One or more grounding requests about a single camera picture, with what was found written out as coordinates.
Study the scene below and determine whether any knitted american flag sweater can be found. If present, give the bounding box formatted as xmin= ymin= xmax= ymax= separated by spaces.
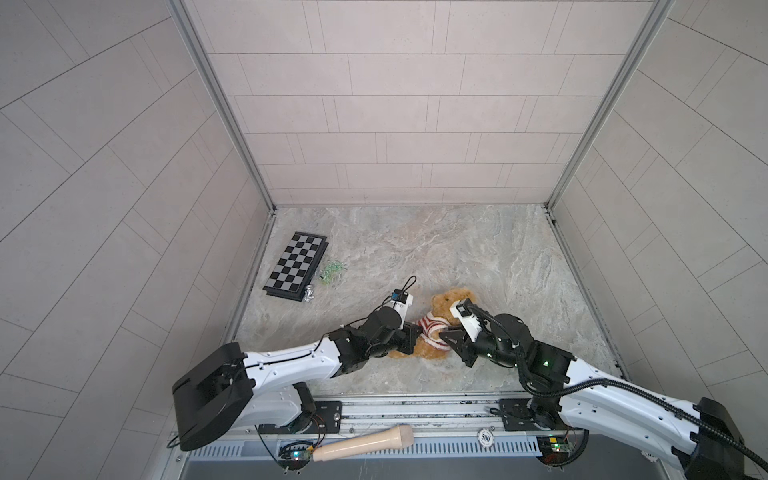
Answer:
xmin=415 ymin=313 xmax=451 ymax=358

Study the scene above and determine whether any tan plush teddy bear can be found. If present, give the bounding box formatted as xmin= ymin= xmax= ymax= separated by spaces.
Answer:
xmin=410 ymin=288 xmax=477 ymax=361

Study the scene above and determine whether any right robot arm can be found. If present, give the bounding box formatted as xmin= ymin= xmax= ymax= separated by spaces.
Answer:
xmin=440 ymin=300 xmax=746 ymax=479

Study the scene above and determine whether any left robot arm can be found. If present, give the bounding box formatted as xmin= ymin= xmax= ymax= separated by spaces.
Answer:
xmin=172 ymin=305 xmax=422 ymax=451

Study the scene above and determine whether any clear bag of green bricks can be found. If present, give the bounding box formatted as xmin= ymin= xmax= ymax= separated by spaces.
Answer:
xmin=318 ymin=260 xmax=346 ymax=285

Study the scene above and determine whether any silver foil wrapped item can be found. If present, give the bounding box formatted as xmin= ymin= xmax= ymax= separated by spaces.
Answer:
xmin=303 ymin=285 xmax=314 ymax=302

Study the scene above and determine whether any right green circuit board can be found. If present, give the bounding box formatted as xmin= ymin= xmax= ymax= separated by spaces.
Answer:
xmin=536 ymin=436 xmax=574 ymax=466

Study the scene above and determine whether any green circuit board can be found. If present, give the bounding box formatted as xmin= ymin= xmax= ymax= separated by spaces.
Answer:
xmin=536 ymin=436 xmax=574 ymax=466
xmin=278 ymin=441 xmax=315 ymax=471

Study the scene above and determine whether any folded black white chessboard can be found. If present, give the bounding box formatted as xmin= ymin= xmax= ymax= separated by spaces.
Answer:
xmin=263 ymin=231 xmax=328 ymax=302

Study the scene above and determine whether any left green circuit board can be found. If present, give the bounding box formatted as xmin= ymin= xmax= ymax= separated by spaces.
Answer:
xmin=278 ymin=441 xmax=315 ymax=471

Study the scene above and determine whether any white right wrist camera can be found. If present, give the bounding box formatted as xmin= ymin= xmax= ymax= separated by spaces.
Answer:
xmin=450 ymin=298 xmax=483 ymax=343

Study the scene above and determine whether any black left camera cable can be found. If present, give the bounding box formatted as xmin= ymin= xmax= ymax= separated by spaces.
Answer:
xmin=311 ymin=274 xmax=419 ymax=355

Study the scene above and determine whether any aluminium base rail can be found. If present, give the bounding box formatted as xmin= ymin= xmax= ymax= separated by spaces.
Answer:
xmin=167 ymin=392 xmax=661 ymax=463

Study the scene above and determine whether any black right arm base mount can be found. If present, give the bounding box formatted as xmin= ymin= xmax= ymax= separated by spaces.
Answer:
xmin=488 ymin=393 xmax=572 ymax=432

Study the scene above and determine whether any beige cylindrical handle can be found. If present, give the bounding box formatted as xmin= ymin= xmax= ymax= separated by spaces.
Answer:
xmin=312 ymin=425 xmax=415 ymax=462

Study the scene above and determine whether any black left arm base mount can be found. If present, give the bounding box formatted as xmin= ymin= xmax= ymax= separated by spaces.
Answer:
xmin=254 ymin=382 xmax=342 ymax=434

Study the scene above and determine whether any black corrugated right cable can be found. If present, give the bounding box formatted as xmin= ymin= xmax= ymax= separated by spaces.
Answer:
xmin=464 ymin=302 xmax=768 ymax=475

